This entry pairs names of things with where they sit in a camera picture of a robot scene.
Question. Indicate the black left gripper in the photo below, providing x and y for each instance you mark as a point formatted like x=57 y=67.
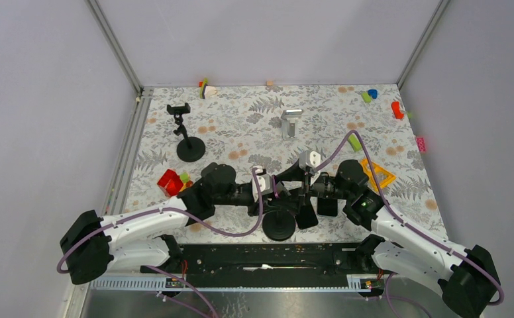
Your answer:
x=255 y=208

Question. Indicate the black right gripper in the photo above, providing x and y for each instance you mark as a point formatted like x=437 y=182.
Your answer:
x=295 y=173

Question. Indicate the purple-edged smartphone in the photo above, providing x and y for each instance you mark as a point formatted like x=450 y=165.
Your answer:
x=279 y=190

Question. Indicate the black smartphone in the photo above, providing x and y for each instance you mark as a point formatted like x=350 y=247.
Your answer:
x=306 y=217

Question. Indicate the blue-edged smartphone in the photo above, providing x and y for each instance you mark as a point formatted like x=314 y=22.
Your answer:
x=327 y=207

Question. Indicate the black phone stand with phone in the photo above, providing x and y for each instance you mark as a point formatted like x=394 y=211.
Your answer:
x=280 y=219

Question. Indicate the black round-base phone stand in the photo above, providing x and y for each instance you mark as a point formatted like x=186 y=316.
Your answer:
x=191 y=148

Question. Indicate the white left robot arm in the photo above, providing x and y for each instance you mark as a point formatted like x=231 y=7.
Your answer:
x=94 y=245

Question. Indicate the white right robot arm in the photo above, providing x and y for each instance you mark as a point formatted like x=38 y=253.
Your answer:
x=465 y=278

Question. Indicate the silver metal phone stand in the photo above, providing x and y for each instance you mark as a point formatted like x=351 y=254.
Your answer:
x=289 y=119

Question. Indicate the floral patterned mat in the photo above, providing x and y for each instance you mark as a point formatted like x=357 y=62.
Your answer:
x=241 y=127

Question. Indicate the green toy block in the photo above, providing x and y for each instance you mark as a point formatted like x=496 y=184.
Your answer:
x=355 y=143

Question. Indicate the red toy car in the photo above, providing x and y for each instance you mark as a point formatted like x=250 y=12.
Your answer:
x=171 y=183

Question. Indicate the stacked coloured blocks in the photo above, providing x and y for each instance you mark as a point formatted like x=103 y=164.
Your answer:
x=205 y=90

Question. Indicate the lime green block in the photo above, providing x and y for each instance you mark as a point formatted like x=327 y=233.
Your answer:
x=366 y=97

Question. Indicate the blue heart block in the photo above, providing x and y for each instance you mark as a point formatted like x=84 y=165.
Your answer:
x=373 y=93

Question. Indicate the red curved block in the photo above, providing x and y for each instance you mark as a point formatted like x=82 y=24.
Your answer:
x=396 y=109

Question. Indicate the pink lego brick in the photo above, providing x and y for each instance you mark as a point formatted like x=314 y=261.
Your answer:
x=421 y=143

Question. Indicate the yellow triangular plastic frame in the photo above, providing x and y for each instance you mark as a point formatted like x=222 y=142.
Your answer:
x=383 y=176

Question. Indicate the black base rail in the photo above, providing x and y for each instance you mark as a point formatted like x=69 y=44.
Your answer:
x=269 y=266

